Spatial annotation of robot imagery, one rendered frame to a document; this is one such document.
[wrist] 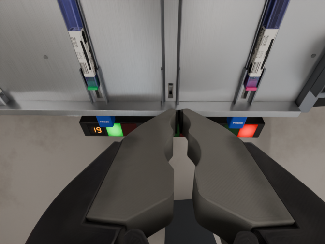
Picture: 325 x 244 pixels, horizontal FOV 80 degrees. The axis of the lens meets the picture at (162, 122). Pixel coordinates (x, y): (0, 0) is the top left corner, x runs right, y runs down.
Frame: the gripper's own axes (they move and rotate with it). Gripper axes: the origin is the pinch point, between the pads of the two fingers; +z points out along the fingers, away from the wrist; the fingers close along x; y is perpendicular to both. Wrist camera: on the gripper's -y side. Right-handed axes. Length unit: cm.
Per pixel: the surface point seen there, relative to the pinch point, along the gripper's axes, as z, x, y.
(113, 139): 72, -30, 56
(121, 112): 14.7, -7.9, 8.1
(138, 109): 14.8, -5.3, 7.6
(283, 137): 72, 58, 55
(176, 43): 14.4, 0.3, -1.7
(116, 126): 19.4, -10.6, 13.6
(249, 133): 19.7, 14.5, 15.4
